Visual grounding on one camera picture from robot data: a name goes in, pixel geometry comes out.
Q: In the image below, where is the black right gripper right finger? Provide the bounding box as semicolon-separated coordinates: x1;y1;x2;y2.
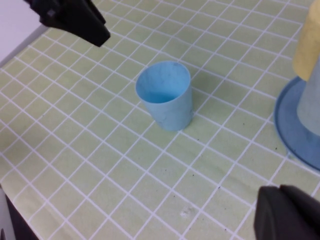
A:
253;184;320;240

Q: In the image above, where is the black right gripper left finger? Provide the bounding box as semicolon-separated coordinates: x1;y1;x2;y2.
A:
23;0;111;48

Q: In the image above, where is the light blue plastic cup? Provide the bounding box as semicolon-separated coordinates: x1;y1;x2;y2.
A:
135;60;193;132

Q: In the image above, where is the blue cup stand with pegs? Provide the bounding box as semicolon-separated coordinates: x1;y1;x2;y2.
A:
273;76;320;172

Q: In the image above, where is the mint green plastic cup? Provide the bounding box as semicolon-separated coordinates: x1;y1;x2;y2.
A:
296;53;320;137

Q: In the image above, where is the yellow plastic cup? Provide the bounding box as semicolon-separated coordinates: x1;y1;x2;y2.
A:
292;0;320;82

